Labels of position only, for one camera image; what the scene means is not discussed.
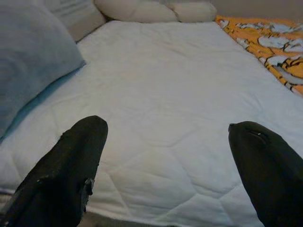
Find grey pillow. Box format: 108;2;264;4
0;3;86;139

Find small beige bolster cushion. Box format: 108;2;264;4
168;1;218;24

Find grey patterned mattress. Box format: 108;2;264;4
0;186;261;227

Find large beige bolster cushion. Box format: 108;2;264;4
94;0;178;24

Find beige printed headboard cushion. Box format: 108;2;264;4
47;0;107;43

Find yellow egg print blanket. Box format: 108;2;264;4
214;14;303;96

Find white quilted mattress pad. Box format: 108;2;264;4
0;20;303;227

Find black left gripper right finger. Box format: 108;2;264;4
228;121;303;227

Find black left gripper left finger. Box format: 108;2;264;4
0;115;109;227

